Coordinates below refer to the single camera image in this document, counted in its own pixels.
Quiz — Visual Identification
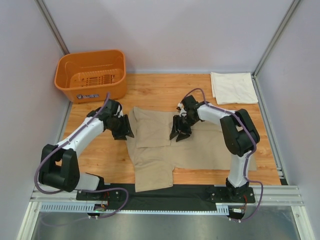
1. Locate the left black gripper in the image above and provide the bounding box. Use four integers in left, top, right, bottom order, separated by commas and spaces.
107, 114, 135, 141

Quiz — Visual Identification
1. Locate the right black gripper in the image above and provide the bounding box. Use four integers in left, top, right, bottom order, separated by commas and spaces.
169, 114, 199, 143

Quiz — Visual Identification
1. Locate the beige t shirt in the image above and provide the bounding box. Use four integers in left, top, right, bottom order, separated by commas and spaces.
126, 106, 257, 192

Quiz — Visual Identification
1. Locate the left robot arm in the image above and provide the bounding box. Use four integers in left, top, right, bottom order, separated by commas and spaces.
33, 98, 134, 201

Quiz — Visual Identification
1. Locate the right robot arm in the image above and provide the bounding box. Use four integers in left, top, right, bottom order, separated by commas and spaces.
169, 95, 260, 202

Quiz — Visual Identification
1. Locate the orange plastic basket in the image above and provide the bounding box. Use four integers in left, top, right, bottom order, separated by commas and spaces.
54, 49, 127, 104

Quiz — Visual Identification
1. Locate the folded white t shirt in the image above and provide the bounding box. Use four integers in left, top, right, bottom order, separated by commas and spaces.
210, 72, 258, 105

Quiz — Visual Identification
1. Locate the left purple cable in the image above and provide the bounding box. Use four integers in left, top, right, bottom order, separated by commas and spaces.
33, 91, 130, 221

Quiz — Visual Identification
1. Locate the purple cable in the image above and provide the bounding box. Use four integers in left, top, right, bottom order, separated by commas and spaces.
184, 87, 264, 223
33, 91, 130, 221

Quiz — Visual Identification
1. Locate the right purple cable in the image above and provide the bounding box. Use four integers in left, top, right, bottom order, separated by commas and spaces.
184, 87, 264, 223

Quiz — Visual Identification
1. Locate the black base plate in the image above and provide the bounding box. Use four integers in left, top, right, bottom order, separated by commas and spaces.
76, 183, 256, 211

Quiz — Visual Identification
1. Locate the slotted aluminium cable duct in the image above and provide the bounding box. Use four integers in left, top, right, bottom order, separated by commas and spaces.
39, 203, 230, 216

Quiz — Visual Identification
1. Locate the left aluminium frame post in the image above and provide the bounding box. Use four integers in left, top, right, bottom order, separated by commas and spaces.
34, 0, 70, 55

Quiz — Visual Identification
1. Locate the aluminium frame post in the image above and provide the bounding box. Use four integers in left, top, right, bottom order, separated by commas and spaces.
34, 0, 70, 55
251, 0, 303, 77

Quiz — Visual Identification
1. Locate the right aluminium frame post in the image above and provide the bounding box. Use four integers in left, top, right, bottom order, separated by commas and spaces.
251, 0, 303, 77

